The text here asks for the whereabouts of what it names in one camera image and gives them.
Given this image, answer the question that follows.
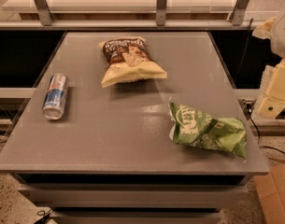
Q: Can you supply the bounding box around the grey drawer cabinet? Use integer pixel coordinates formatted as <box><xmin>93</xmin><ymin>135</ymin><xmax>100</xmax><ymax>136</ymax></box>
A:
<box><xmin>0</xmin><ymin>32</ymin><xmax>269</xmax><ymax>224</ymax></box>

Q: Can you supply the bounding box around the metal frame railing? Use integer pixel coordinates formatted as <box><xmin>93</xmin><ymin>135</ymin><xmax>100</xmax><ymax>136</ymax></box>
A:
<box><xmin>0</xmin><ymin>0</ymin><xmax>275</xmax><ymax>30</ymax></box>

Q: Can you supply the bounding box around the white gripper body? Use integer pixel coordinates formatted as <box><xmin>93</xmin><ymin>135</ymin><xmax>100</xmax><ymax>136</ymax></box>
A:
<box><xmin>261</xmin><ymin>59</ymin><xmax>285</xmax><ymax>104</ymax></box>

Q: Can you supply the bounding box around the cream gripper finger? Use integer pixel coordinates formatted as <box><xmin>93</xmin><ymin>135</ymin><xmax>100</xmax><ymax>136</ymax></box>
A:
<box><xmin>254</xmin><ymin>96</ymin><xmax>285</xmax><ymax>119</ymax></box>

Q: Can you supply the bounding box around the brown yellow chip bag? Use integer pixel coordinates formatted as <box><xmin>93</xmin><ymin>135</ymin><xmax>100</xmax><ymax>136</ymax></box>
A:
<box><xmin>99</xmin><ymin>36</ymin><xmax>167</xmax><ymax>88</ymax></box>

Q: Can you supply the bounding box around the black cable right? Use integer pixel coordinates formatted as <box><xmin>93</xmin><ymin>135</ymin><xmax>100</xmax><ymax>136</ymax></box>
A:
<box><xmin>235</xmin><ymin>18</ymin><xmax>285</xmax><ymax>157</ymax></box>

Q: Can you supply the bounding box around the black cable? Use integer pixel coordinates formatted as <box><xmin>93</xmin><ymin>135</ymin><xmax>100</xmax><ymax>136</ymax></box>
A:
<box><xmin>235</xmin><ymin>18</ymin><xmax>285</xmax><ymax>157</ymax></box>
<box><xmin>33</xmin><ymin>208</ymin><xmax>52</xmax><ymax>224</ymax></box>

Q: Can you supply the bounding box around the silver blue redbull can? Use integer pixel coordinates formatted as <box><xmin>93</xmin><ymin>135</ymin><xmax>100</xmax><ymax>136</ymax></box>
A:
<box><xmin>42</xmin><ymin>73</ymin><xmax>69</xmax><ymax>120</ymax></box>

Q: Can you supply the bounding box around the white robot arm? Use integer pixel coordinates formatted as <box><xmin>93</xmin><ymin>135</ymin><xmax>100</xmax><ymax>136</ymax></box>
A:
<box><xmin>252</xmin><ymin>7</ymin><xmax>285</xmax><ymax>119</ymax></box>

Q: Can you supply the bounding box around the cardboard box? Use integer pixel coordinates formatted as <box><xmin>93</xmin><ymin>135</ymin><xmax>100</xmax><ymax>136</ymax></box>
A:
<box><xmin>254</xmin><ymin>164</ymin><xmax>285</xmax><ymax>224</ymax></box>

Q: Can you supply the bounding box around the green jalapeno chip bag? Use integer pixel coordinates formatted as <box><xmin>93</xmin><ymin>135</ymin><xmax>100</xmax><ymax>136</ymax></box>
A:
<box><xmin>168</xmin><ymin>102</ymin><xmax>247</xmax><ymax>159</ymax></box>

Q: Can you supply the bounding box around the black cable bottom left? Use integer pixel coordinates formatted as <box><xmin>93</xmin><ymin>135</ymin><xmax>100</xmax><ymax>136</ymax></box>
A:
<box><xmin>33</xmin><ymin>208</ymin><xmax>52</xmax><ymax>224</ymax></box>

